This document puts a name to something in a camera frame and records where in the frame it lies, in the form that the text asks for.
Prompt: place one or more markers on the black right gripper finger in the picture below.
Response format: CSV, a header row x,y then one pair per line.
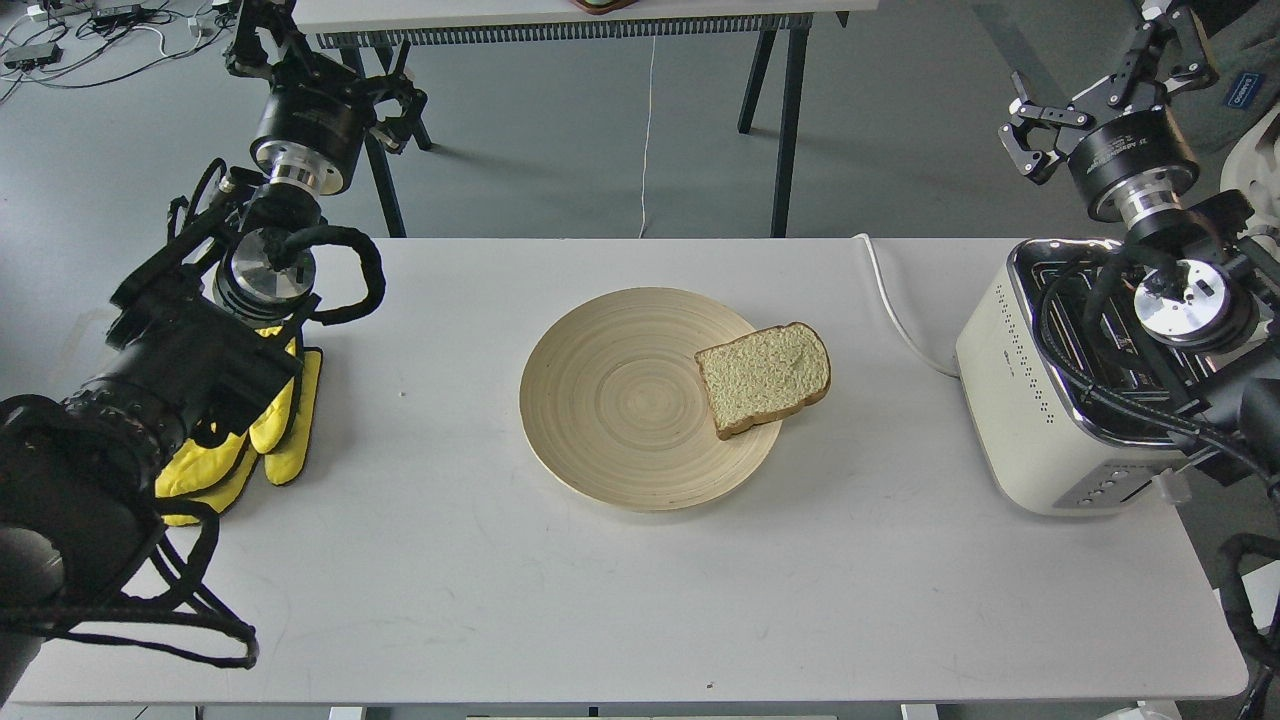
x,y
1068,126

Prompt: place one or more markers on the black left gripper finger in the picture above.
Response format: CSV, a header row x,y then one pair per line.
x,y
394,132

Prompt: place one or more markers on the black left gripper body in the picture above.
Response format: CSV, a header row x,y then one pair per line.
x,y
318,117

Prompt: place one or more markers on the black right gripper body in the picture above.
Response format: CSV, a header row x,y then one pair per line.
x,y
1135,163

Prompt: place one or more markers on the slice of white bread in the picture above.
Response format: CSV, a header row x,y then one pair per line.
x,y
764,376

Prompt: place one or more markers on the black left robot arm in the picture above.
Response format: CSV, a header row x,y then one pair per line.
x,y
208,334

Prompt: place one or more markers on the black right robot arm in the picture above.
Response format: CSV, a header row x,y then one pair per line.
x,y
1226,426

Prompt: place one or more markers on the cream and chrome toaster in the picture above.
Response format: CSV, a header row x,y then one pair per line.
x,y
1051,450

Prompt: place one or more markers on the grey bag with blue label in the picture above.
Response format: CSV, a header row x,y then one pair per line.
x,y
1243,41

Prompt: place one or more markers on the brown object on background table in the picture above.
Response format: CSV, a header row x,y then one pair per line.
x,y
601,7

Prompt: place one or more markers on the round bamboo plate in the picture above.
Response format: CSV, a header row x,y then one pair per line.
x,y
613,406

